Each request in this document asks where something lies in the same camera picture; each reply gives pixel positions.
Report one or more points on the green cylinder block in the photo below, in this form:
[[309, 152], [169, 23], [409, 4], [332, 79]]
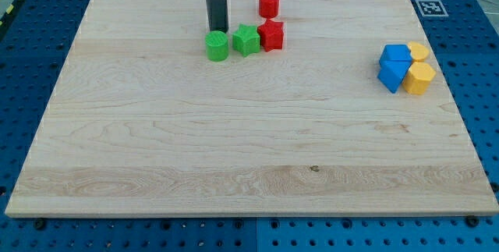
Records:
[[216, 45]]

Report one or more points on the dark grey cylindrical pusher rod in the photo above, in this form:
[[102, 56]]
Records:
[[216, 2]]

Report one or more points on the white fiducial marker tag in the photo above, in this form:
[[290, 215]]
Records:
[[431, 8]]

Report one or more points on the green star block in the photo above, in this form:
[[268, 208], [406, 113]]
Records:
[[246, 40]]

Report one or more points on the light wooden board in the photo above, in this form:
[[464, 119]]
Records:
[[141, 124]]

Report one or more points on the yellow heart block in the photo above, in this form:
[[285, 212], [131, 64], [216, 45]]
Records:
[[419, 52]]

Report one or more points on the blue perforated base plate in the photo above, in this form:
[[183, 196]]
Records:
[[32, 53]]

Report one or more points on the blue triangular block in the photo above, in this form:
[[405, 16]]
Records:
[[392, 74]]

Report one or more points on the yellow hexagon block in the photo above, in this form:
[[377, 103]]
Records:
[[418, 78]]

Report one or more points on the red star block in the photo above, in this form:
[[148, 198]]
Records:
[[271, 35]]

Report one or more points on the red cylinder block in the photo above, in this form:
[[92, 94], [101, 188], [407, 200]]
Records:
[[268, 8]]

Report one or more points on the blue cube block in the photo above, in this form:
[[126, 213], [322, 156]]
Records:
[[396, 53]]

